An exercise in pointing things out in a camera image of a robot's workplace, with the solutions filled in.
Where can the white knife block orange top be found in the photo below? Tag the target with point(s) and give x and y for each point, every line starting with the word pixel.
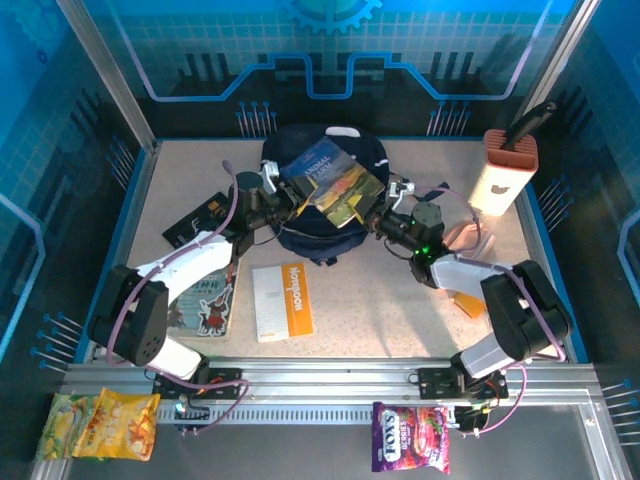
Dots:
pixel 495 185

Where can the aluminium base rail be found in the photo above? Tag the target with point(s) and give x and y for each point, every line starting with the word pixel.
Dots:
pixel 330 380

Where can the black book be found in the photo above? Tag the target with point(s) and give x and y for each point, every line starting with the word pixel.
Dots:
pixel 195 222

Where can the pink transparent pouch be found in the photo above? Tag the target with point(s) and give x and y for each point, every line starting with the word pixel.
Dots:
pixel 467 237

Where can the purple Fox's candy bag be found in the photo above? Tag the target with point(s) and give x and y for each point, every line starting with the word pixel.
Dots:
pixel 410 440

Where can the aluminium frame post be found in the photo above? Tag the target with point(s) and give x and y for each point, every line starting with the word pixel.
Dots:
pixel 560 60
pixel 110 75

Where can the small orange box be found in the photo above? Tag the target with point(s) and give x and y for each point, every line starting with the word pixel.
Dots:
pixel 470 305

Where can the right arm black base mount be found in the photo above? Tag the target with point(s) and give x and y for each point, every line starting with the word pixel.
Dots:
pixel 435 382

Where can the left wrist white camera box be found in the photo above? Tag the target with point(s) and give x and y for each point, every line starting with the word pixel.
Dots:
pixel 270 176

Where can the orange and white notebook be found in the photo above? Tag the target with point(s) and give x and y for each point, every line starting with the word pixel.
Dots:
pixel 280 305

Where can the Animal Farm paperback book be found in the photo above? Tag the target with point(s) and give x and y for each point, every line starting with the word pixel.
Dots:
pixel 335 185

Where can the navy blue student backpack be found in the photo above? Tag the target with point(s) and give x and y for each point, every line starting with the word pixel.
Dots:
pixel 320 242

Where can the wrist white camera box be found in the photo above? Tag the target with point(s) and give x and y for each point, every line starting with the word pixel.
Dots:
pixel 270 176
pixel 401 190

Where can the green yellow snack bag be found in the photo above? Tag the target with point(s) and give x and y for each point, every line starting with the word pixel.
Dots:
pixel 55 425

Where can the illustrated Chinese children's book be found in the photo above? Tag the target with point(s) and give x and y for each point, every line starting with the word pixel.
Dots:
pixel 210 310

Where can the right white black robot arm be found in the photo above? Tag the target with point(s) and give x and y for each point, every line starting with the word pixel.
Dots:
pixel 520 315

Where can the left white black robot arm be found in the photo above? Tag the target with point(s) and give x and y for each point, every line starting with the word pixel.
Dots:
pixel 150 320

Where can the small controller board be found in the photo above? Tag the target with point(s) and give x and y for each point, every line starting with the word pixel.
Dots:
pixel 472 417
pixel 192 412

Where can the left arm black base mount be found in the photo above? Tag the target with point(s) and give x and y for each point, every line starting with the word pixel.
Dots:
pixel 225 382

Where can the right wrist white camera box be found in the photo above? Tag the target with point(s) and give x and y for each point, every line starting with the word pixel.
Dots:
pixel 401 190

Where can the yellow chips bag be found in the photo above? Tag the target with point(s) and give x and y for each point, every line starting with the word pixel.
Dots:
pixel 120 425

